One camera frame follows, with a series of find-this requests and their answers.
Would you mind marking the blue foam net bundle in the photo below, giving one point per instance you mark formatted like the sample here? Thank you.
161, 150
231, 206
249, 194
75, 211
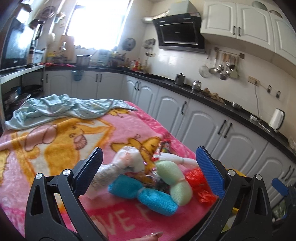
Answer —
130, 188

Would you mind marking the white upper cabinets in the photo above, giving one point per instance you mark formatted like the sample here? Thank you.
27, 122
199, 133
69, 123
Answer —
244, 27

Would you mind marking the ginger pile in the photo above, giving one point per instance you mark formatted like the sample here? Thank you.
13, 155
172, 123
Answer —
214, 96

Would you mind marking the white foam net bundle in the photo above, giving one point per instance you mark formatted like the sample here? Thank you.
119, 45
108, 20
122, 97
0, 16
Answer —
187, 162

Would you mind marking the blue hanging cup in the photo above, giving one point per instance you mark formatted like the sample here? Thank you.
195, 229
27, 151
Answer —
77, 75

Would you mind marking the wire strainer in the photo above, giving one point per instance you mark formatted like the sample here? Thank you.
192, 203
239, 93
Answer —
204, 71

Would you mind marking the yellow red snack bag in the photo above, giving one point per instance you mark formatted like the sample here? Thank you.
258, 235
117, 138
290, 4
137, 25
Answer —
152, 180

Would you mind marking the black microwave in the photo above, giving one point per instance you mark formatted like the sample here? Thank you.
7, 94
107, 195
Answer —
15, 44

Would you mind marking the wall power strip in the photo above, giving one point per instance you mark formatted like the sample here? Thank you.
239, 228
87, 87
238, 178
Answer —
253, 81

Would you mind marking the steel stock pot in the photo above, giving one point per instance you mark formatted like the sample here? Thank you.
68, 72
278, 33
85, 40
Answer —
83, 60

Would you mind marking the clear plastic wrapper bundle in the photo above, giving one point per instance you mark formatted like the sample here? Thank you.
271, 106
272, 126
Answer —
126, 160

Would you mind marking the white power adapter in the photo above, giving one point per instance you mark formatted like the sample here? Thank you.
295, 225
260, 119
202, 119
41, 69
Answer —
253, 119

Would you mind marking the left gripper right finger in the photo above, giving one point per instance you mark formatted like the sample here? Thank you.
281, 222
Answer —
242, 211

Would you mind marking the steel teapot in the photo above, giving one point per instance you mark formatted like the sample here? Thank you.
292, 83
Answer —
196, 86

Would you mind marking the light blue cloth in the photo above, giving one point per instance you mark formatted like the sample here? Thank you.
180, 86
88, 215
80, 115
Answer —
35, 112

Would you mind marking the black range hood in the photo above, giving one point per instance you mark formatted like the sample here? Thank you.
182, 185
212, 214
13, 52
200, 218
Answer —
180, 32

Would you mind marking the condiment bottles group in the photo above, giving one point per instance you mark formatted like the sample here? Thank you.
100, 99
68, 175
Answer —
120, 60

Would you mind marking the red plastic bag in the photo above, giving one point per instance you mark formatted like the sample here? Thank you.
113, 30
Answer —
200, 187

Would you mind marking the white lower cabinets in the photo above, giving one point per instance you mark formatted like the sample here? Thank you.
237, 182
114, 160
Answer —
194, 119

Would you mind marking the steel bowl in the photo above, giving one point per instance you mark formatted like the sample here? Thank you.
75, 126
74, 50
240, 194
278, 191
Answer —
236, 106

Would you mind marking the pink cartoon fleece blanket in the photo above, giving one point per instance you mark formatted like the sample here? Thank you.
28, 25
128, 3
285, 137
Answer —
60, 144

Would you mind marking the left hand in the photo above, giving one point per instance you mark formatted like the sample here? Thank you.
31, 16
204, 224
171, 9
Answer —
152, 237

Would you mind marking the white cabinets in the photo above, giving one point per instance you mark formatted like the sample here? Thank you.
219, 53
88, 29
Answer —
194, 119
244, 27

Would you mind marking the white electric kettle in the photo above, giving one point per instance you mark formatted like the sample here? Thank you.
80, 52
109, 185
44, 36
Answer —
277, 119

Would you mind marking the green foam net bundle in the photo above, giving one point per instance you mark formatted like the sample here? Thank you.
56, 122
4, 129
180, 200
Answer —
180, 190

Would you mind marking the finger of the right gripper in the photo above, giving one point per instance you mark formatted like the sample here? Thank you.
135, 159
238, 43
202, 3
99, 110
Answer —
279, 187

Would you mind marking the wall fan vent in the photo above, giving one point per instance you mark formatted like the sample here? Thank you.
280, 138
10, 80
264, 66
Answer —
128, 44

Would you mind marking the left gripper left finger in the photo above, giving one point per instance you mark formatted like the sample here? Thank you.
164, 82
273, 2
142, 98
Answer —
43, 220

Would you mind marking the hanging utensil rack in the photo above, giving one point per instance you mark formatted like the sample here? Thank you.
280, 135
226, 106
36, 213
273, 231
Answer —
226, 64

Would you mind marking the black teapot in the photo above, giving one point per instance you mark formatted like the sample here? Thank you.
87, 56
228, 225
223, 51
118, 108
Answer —
180, 79

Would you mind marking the red snack wrapper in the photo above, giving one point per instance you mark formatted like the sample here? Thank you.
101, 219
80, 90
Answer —
163, 147

